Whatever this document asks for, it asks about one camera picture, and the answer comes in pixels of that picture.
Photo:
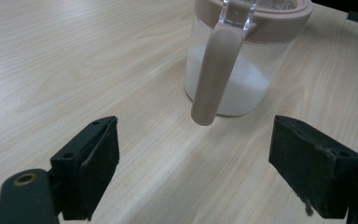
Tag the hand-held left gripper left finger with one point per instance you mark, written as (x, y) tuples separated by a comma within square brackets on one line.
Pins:
[(87, 161)]

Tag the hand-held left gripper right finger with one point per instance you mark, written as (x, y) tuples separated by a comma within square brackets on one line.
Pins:
[(317, 168)]

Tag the white granulated sugar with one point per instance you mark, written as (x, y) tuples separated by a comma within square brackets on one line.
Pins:
[(248, 90)]

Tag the dark tape strip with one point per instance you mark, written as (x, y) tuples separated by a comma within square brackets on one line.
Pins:
[(354, 16)]

